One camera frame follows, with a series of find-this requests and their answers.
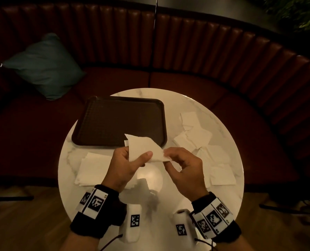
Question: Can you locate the person's left hand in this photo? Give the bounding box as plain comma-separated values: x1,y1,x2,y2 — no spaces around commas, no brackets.
102,147,153,193

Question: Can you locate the person's right hand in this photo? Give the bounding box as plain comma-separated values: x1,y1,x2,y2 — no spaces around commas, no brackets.
163,147,209,202

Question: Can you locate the white paper napkin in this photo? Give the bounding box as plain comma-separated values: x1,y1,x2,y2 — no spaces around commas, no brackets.
124,134,172,163

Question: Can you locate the person's right forearm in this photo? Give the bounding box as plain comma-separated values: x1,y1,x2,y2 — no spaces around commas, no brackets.
217,235,255,251

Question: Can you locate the person's left forearm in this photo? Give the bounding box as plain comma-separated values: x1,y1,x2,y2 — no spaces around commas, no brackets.
59,229,101,251

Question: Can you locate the scattered pile of loose napkins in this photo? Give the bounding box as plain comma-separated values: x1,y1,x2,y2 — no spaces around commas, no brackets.
173,111,236,188

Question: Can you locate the dark brown plastic tray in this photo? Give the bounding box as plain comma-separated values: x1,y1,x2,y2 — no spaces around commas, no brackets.
71,96,168,148

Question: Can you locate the stack of white napkins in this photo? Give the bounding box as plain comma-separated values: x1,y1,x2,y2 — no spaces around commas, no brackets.
74,153,112,187

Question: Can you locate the black right wristband with markers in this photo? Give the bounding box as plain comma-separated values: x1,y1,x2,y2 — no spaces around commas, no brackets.
190,192,242,244

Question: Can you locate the black wristband with markers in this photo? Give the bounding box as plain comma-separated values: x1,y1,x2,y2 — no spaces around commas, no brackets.
190,192,242,244
70,184,127,239

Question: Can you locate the black left wristband with markers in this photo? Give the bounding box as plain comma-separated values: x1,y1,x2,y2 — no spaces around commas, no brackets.
70,184,127,239

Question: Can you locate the red leather booth sofa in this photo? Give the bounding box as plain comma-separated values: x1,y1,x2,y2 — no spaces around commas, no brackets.
0,2,310,192

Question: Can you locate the teal cushion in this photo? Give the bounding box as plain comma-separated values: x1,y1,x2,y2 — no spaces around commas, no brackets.
0,33,86,101

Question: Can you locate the black ledge behind sofa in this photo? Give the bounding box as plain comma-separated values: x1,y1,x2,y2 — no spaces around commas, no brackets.
103,0,310,47

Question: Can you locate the green plant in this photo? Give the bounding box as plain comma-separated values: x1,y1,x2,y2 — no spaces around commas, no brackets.
245,0,310,54

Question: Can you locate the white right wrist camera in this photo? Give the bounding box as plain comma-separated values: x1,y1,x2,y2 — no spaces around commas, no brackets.
172,209,198,245

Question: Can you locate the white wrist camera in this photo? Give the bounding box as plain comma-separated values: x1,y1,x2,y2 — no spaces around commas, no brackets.
172,209,198,245
118,203,143,244

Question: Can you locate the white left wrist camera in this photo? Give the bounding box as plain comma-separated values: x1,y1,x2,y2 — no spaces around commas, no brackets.
118,203,143,244

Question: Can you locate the black right camera cable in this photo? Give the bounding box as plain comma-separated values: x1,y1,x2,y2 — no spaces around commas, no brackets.
194,238,217,251

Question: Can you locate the black camera cable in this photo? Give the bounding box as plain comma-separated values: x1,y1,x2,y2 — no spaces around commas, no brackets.
99,234,123,251
194,238,217,251

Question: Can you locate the black left camera cable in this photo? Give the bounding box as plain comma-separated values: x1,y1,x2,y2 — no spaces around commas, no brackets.
99,234,123,251

